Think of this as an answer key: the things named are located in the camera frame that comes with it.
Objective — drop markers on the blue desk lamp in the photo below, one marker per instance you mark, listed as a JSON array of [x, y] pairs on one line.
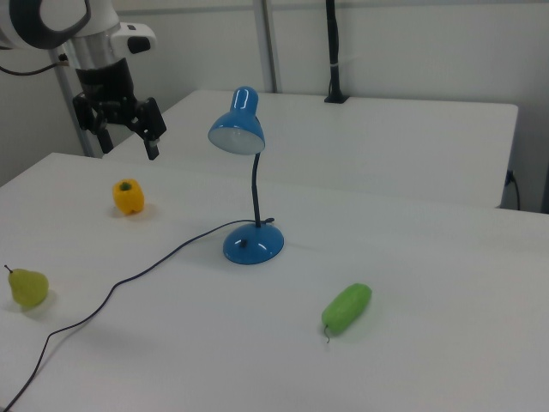
[[253, 244]]

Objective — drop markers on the black clamped pole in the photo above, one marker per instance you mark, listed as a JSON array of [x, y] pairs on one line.
[[334, 51]]

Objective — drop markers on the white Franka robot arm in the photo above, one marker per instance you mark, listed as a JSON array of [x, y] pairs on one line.
[[100, 40]]

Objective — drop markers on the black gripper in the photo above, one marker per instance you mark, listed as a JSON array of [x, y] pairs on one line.
[[105, 81]]

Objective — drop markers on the yellow-green pear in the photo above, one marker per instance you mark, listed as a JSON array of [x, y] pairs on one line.
[[28, 288]]

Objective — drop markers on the yellow bell pepper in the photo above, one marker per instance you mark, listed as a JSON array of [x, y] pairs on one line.
[[128, 198]]

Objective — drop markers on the green cucumber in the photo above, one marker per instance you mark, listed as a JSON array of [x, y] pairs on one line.
[[347, 308]]

